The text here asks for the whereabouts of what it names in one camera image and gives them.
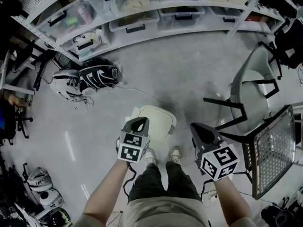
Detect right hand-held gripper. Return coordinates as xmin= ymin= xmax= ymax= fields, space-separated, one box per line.
xmin=190 ymin=122 xmax=239 ymax=182

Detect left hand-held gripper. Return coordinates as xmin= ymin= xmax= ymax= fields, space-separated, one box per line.
xmin=116 ymin=117 xmax=150 ymax=163

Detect white trash bin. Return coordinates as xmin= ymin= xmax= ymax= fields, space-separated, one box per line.
xmin=130 ymin=105 xmax=178 ymax=142

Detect person's right forearm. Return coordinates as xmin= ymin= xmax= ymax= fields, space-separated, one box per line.
xmin=214 ymin=175 xmax=253 ymax=222

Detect person's left forearm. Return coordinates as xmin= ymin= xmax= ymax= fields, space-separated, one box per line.
xmin=81 ymin=159 xmax=133 ymax=222

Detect person's left shoe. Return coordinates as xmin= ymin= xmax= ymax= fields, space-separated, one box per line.
xmin=143 ymin=148 xmax=157 ymax=167

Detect person's shoe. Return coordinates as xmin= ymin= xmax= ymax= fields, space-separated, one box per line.
xmin=143 ymin=148 xmax=157 ymax=167
xmin=168 ymin=146 xmax=182 ymax=164

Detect person's right shoe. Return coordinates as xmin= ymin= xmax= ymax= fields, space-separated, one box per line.
xmin=168 ymin=146 xmax=182 ymax=164

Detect person's legs in dark trousers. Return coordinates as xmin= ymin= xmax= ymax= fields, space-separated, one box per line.
xmin=127 ymin=161 xmax=202 ymax=204

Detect black mesh chair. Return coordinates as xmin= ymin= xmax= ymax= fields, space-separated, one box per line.
xmin=219 ymin=105 xmax=297 ymax=200

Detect grey shell chair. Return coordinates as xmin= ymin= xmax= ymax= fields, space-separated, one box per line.
xmin=203 ymin=46 xmax=280 ymax=130

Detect person's beige shirt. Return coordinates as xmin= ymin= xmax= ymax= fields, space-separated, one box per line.
xmin=71 ymin=196 xmax=303 ymax=227

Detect black and white backpack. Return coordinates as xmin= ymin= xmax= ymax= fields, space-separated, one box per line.
xmin=78 ymin=58 xmax=119 ymax=95

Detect white grey backpack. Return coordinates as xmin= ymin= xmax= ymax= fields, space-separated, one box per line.
xmin=49 ymin=69 xmax=94 ymax=106

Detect white helmet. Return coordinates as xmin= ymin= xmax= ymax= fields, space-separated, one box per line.
xmin=39 ymin=188 xmax=64 ymax=209

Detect grey white bag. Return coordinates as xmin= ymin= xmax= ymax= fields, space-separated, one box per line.
xmin=26 ymin=166 xmax=53 ymax=192

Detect black green helmet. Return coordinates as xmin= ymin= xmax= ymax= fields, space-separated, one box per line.
xmin=49 ymin=207 xmax=72 ymax=227

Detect black swivel chair base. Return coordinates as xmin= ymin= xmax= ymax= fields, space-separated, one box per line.
xmin=14 ymin=105 xmax=34 ymax=139

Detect black office chair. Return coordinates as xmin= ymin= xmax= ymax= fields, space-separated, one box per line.
xmin=258 ymin=17 xmax=303 ymax=80

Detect white metal shelving unit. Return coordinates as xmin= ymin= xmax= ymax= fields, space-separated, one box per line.
xmin=9 ymin=0 xmax=298 ymax=63

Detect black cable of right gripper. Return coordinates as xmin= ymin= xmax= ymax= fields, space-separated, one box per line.
xmin=200 ymin=179 xmax=215 ymax=200

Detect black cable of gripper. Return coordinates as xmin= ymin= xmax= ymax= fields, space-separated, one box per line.
xmin=123 ymin=161 xmax=137 ymax=198
xmin=200 ymin=179 xmax=215 ymax=200

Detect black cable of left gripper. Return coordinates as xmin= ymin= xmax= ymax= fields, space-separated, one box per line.
xmin=123 ymin=161 xmax=137 ymax=198

